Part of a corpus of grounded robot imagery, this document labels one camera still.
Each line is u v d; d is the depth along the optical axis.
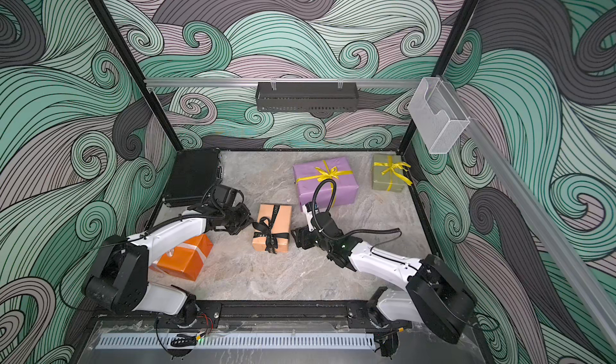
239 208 0.77
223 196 0.70
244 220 0.79
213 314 0.73
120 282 0.42
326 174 0.93
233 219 0.76
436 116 0.77
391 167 1.04
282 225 0.86
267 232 0.83
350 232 0.66
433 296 0.40
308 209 0.75
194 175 1.03
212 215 0.64
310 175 0.95
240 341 0.70
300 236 0.74
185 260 0.73
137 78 0.92
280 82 0.93
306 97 0.95
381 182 1.01
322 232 0.62
